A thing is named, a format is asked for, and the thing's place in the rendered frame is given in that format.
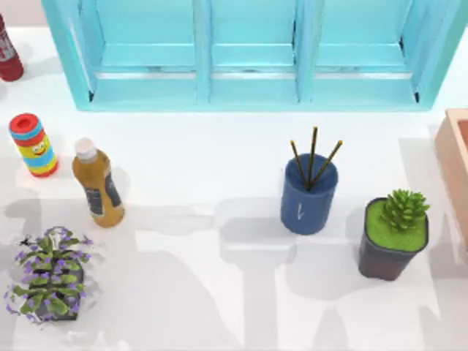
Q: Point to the dark pencil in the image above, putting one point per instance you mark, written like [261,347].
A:
[329,159]
[299,164]
[312,153]

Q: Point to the blue pen cup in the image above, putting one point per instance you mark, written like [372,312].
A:
[305,208]

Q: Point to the light blue rack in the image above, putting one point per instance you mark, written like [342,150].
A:
[252,55]

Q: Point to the amber bottle with white cap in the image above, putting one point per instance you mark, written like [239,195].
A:
[100,186]

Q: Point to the green succulent in dark pot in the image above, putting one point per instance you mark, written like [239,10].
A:
[393,237]

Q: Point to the striped colourful can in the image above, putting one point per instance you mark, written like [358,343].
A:
[34,150]

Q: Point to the purple flower plant pot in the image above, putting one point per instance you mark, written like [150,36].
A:
[49,278]

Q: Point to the salmon-coloured box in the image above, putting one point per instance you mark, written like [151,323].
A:
[453,172]

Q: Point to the dark red bottle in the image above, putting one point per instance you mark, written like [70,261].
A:
[9,62]

